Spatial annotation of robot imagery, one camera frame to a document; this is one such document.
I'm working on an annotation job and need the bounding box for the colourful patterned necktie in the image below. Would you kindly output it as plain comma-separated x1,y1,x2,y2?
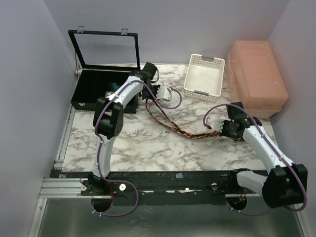
145,98,223,140

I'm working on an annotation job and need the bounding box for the pink plastic storage box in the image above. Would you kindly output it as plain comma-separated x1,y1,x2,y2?
226,40,288,119

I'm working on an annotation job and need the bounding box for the white plastic basket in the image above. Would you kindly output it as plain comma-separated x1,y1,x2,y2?
183,54,225,103

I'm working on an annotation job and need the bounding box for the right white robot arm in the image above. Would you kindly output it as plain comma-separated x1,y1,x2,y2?
220,102,308,212

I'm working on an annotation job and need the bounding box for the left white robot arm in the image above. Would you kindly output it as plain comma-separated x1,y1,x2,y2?
88,62,158,195

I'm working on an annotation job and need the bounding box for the rolled teal tie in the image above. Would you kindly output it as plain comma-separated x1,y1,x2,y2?
109,82,121,93

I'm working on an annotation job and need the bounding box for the rolled patterned tie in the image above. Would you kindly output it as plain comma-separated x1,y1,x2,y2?
105,91,113,97

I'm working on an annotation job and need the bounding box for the black display box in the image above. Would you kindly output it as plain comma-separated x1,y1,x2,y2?
68,28,141,111

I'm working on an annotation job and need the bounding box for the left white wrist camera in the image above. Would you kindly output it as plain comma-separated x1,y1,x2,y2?
157,86,172,102

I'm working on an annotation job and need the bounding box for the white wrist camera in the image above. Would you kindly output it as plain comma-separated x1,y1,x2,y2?
157,86,172,102
206,117,224,133

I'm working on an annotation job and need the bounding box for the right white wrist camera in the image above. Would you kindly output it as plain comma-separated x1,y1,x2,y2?
206,117,224,133

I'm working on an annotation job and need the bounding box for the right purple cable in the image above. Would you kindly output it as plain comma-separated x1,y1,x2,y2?
202,103,308,216

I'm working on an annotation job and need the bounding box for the black mounting rail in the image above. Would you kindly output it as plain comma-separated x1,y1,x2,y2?
50,169,257,210

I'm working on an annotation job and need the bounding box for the aluminium extrusion rail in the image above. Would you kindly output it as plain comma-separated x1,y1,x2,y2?
39,177,87,198

